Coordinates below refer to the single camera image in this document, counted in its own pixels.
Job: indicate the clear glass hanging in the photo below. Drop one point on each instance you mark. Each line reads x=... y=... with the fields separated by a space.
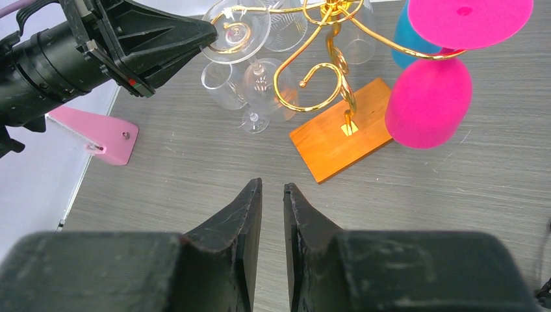
x=287 y=30
x=356 y=46

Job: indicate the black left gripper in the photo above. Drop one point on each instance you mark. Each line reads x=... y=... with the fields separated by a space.
x=123 y=35

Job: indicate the orange wooden rack base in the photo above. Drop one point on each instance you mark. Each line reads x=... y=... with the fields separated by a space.
x=325 y=147

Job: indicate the pink wine glass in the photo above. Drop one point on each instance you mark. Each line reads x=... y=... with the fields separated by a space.
x=431 y=97

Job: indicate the clear wine glass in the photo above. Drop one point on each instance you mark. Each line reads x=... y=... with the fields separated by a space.
x=224 y=83
x=243 y=27

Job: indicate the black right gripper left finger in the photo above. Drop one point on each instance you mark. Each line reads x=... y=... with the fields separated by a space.
x=212 y=267

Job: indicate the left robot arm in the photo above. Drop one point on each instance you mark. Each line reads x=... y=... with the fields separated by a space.
x=39 y=75

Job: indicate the pink wedge stand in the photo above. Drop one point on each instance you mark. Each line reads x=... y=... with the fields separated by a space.
x=108 y=138

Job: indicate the clear glass hanging left rear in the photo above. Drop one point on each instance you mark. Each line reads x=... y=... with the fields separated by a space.
x=287 y=30

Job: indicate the blue wine glass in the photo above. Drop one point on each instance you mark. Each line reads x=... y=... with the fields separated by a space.
x=406 y=36

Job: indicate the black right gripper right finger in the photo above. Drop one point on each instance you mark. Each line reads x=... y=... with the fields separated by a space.
x=334 y=269

